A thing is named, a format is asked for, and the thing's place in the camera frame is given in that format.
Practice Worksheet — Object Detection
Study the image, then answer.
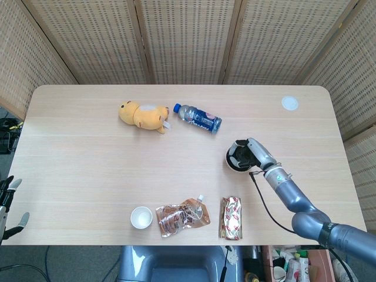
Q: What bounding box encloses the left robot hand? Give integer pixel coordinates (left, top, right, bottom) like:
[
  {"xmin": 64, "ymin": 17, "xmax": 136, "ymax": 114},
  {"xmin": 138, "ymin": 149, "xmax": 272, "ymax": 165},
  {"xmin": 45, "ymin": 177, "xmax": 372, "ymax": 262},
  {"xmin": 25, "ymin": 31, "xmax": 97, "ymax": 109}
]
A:
[{"xmin": 0, "ymin": 175, "xmax": 30, "ymax": 239}]

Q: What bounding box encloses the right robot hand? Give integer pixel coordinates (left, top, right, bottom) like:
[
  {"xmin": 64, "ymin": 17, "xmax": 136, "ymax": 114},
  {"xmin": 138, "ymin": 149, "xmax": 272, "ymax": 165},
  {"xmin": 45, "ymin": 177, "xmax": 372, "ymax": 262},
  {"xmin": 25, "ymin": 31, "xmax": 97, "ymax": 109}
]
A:
[{"xmin": 229, "ymin": 137, "xmax": 278, "ymax": 173}]

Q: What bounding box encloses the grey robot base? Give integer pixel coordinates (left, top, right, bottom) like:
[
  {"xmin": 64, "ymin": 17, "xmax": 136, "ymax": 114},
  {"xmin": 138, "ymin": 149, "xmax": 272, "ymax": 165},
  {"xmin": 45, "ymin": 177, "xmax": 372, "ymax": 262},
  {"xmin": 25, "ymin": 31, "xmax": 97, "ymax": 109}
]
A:
[{"xmin": 119, "ymin": 245, "xmax": 244, "ymax": 282}]

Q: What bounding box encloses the white bowl with dark liquid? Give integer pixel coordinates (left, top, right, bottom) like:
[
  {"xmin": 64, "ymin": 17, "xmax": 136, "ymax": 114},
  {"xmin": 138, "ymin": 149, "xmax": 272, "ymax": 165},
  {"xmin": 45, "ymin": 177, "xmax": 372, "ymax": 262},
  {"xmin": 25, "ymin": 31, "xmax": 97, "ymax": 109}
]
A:
[{"xmin": 225, "ymin": 145, "xmax": 256, "ymax": 173}]

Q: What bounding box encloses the blue drink bottle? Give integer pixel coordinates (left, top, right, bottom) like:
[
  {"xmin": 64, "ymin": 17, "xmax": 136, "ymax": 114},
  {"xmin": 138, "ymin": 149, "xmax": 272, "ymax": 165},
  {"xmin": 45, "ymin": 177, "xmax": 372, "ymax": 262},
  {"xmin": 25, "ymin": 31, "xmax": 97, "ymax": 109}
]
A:
[{"xmin": 173, "ymin": 102, "xmax": 223, "ymax": 135}]

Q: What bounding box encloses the gold foil snack packet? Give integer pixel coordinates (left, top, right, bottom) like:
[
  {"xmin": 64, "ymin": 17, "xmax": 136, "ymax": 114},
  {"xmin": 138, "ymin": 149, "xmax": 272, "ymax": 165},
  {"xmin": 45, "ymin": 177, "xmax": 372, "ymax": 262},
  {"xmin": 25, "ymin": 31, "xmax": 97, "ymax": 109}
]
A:
[{"xmin": 218, "ymin": 196, "xmax": 244, "ymax": 240}]

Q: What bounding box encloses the black floor equipment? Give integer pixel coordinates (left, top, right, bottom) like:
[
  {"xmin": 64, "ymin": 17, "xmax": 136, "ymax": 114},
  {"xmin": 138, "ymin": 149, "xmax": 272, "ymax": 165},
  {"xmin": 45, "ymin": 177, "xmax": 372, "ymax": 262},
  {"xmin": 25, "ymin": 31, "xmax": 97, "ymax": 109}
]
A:
[{"xmin": 0, "ymin": 117, "xmax": 24, "ymax": 154}]

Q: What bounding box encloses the brown spout pouch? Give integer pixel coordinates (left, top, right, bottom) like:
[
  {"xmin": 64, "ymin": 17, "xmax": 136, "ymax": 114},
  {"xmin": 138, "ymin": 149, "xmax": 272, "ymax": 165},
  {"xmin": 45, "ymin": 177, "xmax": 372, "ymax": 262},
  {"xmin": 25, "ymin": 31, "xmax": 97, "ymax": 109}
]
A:
[{"xmin": 155, "ymin": 194, "xmax": 212, "ymax": 239}]

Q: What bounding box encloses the yellow plush bear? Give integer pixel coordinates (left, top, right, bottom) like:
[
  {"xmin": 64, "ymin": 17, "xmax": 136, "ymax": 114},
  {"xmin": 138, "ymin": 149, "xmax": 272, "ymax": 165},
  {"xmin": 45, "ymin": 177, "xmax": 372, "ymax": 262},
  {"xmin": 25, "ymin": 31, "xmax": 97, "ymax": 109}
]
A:
[{"xmin": 118, "ymin": 99, "xmax": 172, "ymax": 135}]

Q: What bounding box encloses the brown box of clutter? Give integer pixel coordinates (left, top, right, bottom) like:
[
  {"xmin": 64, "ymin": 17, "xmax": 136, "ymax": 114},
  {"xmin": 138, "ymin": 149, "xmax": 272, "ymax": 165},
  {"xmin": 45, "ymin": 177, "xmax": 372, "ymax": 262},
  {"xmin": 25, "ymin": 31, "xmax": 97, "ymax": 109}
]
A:
[{"xmin": 261, "ymin": 245, "xmax": 336, "ymax": 282}]

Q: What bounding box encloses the white paper cup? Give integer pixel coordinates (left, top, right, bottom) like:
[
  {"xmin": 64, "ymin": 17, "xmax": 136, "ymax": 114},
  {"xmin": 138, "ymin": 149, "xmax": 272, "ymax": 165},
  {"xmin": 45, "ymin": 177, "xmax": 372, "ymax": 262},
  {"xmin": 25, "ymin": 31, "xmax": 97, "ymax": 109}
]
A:
[{"xmin": 130, "ymin": 206, "xmax": 153, "ymax": 230}]

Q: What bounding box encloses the woven folding screen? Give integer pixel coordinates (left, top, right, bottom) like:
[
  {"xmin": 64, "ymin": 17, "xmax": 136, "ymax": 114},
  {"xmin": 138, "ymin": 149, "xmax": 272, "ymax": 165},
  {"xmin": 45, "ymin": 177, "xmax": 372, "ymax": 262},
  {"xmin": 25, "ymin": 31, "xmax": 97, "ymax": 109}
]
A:
[{"xmin": 0, "ymin": 0, "xmax": 376, "ymax": 231}]

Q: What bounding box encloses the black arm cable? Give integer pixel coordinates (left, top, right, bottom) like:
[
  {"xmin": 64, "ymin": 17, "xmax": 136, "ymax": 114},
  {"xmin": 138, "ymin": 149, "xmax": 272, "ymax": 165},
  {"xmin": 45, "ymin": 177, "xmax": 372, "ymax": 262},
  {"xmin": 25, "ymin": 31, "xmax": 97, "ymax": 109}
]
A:
[{"xmin": 249, "ymin": 169, "xmax": 298, "ymax": 235}]

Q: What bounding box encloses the silver perforated bracket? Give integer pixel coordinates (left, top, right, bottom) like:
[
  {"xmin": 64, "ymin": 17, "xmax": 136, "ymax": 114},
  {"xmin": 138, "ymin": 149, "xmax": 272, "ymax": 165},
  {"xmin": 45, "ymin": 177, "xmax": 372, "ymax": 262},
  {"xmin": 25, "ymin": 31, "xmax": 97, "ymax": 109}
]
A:
[{"xmin": 224, "ymin": 245, "xmax": 239, "ymax": 267}]

